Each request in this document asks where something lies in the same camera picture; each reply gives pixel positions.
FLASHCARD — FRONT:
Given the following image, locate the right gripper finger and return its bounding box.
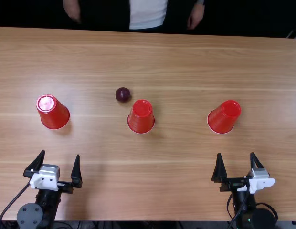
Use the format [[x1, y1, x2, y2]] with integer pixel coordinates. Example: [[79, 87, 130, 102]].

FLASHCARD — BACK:
[[211, 153, 228, 183], [249, 152, 267, 173]]

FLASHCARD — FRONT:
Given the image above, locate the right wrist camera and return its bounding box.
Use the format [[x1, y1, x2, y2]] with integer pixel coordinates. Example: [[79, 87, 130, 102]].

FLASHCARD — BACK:
[[236, 167, 276, 194]]

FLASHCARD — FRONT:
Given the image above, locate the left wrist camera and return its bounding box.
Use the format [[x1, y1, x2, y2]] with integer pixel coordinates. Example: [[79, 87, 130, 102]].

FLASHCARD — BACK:
[[29, 164, 61, 191]]

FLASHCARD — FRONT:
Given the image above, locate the dark red ball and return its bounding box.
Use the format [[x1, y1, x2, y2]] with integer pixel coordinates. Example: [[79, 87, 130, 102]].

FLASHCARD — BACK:
[[115, 87, 131, 103]]

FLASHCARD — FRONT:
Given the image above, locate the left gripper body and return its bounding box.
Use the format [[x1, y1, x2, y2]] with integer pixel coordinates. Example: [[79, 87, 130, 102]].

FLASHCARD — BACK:
[[36, 180, 74, 198]]

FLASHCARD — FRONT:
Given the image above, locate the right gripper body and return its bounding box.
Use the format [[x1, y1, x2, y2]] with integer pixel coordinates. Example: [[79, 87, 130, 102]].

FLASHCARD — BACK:
[[219, 176, 253, 199]]

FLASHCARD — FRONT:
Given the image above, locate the person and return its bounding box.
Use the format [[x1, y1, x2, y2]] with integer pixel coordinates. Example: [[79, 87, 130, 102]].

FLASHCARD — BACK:
[[63, 0, 206, 31]]

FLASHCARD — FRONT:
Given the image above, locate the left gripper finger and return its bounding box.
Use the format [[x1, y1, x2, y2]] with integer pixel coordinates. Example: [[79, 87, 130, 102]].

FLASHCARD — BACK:
[[70, 154, 83, 189], [22, 149, 46, 178]]

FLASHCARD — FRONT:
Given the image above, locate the red cup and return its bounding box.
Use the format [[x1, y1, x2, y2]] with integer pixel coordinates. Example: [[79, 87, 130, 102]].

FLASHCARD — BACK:
[[127, 99, 155, 134], [207, 100, 242, 135], [36, 94, 71, 130]]

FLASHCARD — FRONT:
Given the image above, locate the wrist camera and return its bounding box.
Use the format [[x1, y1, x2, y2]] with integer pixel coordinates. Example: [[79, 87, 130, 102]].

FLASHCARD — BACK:
[[29, 164, 61, 191], [236, 167, 276, 194]]

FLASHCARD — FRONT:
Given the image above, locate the black cable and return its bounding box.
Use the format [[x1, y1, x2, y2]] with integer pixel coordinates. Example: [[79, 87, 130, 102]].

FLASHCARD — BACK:
[[226, 193, 236, 221], [0, 180, 32, 229], [257, 202, 279, 222]]

